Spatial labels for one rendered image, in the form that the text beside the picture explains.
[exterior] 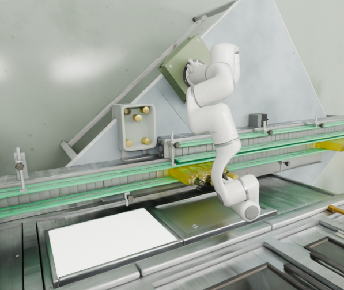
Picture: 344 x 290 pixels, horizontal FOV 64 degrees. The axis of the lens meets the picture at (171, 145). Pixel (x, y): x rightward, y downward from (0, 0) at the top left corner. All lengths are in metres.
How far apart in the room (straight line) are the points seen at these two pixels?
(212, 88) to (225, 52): 0.22
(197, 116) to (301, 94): 1.41
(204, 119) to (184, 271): 0.48
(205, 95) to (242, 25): 0.94
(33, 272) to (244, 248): 0.70
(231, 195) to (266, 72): 1.19
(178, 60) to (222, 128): 0.65
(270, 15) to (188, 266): 1.58
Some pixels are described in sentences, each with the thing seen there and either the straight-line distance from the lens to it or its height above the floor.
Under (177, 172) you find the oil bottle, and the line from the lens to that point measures 1.33.
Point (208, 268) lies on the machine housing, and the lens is 0.99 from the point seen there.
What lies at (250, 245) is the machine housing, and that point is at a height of 1.43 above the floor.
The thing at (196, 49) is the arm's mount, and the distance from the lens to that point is 1.51.
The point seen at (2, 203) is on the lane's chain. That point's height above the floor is 0.88.
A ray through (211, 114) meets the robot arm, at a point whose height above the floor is 1.38.
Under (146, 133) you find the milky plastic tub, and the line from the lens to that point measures 1.45.
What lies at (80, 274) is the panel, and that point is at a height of 1.32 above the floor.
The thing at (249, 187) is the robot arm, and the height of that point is 1.46.
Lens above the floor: 2.09
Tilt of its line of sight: 60 degrees down
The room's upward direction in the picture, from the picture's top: 109 degrees clockwise
